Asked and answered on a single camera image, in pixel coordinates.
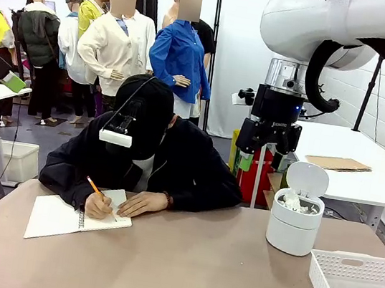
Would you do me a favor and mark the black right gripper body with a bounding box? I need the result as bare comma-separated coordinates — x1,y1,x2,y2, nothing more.
234,81,309,161

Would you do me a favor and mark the white paper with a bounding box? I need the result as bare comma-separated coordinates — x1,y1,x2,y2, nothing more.
275,187,313,216

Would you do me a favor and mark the orange pencil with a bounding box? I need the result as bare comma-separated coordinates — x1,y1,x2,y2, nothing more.
80,176,125,223

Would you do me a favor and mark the white spiral notebook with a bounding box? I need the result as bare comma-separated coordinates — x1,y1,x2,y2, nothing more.
23,175,138,254

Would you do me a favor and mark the person's right forearm black sleeve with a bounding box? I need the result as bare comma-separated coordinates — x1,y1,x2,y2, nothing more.
34,159,103,214

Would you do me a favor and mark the person's left forearm black sleeve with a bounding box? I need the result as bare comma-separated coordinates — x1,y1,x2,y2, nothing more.
166,175,246,221

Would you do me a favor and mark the person's left hand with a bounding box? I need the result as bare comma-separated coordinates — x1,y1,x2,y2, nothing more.
115,186,171,225

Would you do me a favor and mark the person's right hand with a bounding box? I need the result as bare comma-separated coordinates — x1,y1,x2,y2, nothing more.
82,191,116,222

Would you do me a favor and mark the yellow bag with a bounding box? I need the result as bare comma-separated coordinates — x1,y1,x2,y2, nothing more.
227,128,250,176

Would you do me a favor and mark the red bag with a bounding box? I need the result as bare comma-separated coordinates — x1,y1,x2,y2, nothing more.
233,145,280,208

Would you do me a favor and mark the person's black jacket torso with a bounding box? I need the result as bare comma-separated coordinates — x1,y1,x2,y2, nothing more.
34,99,254,235

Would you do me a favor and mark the brown cardboard sheet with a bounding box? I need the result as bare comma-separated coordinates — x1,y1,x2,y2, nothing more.
303,152,375,177

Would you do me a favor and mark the white round trash bin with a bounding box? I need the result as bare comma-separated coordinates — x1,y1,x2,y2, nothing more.
263,157,333,260

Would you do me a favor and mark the large white table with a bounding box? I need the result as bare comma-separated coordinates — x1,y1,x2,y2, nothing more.
280,118,385,231

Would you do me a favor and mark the black backdrop pole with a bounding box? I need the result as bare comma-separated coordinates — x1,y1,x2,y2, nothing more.
196,0,225,132

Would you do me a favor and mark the white plastic crate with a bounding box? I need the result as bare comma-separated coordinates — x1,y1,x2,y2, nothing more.
0,138,44,187

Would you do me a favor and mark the mannequin in yellow jacket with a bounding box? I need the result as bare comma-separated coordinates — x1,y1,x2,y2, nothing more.
73,0,110,44

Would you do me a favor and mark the mannequin in black t-shirt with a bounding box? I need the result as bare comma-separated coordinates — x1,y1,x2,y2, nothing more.
186,18,219,69

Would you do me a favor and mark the black cap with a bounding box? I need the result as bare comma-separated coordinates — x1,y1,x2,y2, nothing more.
103,69,180,165

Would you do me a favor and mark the mannequin in blue shirt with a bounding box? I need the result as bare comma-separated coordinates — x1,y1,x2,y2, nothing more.
140,0,227,122

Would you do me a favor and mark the mannequin in cream cardigan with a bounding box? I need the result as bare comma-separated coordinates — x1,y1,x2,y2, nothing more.
69,0,163,109

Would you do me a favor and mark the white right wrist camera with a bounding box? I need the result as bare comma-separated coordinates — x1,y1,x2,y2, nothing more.
229,85,259,110

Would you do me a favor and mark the black right arm cable sleeve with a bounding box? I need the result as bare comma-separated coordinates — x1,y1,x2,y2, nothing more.
300,27,385,125

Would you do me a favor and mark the dark bead bracelet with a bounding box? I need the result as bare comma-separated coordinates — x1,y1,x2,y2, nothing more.
160,191,176,211

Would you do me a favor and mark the white head-mounted camera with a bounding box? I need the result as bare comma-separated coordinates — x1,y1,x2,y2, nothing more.
97,92,146,150

